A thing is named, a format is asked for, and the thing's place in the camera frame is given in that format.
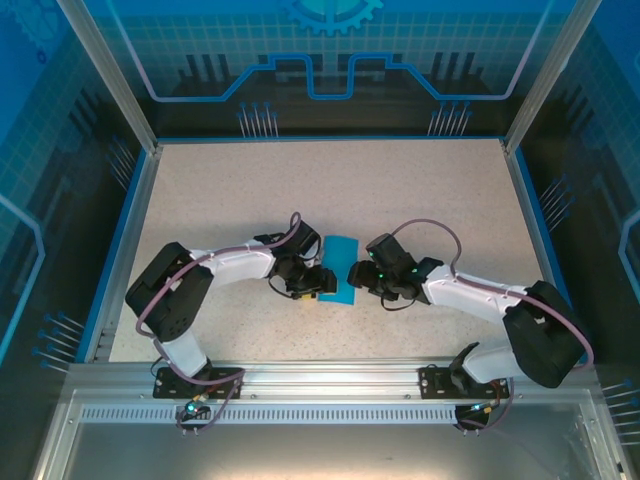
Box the grey metal sheet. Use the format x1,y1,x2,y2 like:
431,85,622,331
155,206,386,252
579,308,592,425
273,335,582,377
29,389,640,480

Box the aluminium crossbeam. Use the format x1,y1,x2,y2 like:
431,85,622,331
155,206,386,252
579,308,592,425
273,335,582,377
67,357,601,401

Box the slotted aluminium strip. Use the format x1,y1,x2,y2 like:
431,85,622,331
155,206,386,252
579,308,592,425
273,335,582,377
79,405,501,425

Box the blue table edge strip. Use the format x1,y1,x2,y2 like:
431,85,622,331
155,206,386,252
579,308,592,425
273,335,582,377
157,134,506,143

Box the connector module with green light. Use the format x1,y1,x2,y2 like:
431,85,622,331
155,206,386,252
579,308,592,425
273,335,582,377
457,399,504,426
182,394,211,421

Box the blue printed side panel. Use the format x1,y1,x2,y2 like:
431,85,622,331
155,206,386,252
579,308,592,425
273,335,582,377
519,0,640,451
0,0,151,480

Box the printed panel with gear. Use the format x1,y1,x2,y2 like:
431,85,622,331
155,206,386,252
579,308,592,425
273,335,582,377
94,0,566,139

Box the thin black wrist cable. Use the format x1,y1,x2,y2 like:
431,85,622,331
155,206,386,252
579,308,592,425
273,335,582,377
268,276,304,302
380,293,420,312

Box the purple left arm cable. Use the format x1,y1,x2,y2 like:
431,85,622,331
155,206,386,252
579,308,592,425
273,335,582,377
135,212,303,381

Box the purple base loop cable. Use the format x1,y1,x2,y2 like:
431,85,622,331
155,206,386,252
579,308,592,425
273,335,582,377
452,377,516,436
175,369,247,437

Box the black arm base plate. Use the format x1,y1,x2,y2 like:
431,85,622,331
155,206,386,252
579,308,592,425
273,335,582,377
418,364,516,401
153,366,246,400

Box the blue side rail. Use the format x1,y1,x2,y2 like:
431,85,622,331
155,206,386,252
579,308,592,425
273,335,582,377
499,139,591,364

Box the aluminium side rail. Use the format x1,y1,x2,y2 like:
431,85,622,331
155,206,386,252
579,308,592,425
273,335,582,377
84,144,164,364

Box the aluminium frame post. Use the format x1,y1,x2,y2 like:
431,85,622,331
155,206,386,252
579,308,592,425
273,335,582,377
502,0,604,157
55,0,164,157

